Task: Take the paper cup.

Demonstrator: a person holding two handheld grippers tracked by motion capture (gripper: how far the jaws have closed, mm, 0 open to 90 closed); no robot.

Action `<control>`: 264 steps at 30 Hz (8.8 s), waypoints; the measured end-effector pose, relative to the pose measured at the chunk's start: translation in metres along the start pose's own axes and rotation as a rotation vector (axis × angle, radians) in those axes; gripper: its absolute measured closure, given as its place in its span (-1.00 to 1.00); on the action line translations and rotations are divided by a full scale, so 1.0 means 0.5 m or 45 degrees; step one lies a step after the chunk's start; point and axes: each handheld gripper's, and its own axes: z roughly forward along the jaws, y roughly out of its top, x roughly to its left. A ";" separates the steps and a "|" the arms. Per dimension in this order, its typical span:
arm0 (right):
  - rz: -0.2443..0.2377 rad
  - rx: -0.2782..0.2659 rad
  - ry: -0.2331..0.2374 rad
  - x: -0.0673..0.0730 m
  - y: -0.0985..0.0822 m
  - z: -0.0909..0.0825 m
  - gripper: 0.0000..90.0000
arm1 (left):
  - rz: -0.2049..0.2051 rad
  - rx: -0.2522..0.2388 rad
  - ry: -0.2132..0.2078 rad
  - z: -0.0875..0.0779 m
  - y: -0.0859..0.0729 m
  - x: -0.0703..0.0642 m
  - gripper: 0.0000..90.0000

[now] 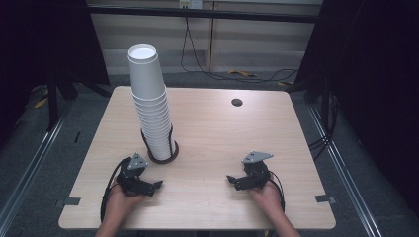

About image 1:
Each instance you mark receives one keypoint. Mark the person's left hand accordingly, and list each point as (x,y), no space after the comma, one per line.
(120,204)

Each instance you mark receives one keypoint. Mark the black horizontal bar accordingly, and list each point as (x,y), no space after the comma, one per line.
(204,14)

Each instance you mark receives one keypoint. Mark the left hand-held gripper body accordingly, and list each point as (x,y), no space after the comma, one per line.
(131,179)

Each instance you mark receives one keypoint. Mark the black curtain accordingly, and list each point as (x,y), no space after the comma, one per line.
(372,82)
(42,39)

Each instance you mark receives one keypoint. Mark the stack of white paper cups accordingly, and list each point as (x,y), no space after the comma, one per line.
(148,85)

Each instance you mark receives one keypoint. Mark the white wall socket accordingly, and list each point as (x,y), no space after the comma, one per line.
(191,4)

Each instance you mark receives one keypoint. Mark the black metal stand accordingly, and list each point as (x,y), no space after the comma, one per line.
(52,102)

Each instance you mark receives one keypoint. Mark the person's right hand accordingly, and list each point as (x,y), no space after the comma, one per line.
(270,197)

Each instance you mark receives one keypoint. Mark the yellow floor tool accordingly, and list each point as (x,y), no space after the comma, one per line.
(242,73)

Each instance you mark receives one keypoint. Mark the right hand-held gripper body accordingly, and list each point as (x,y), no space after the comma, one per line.
(257,174)

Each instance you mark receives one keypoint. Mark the grey tape strip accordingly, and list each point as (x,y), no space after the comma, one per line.
(72,201)
(325,198)

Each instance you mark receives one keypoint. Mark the yellow floor scrap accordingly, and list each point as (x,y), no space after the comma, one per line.
(41,102)

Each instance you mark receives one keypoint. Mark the metal floor rail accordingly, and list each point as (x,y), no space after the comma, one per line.
(36,161)
(346,171)

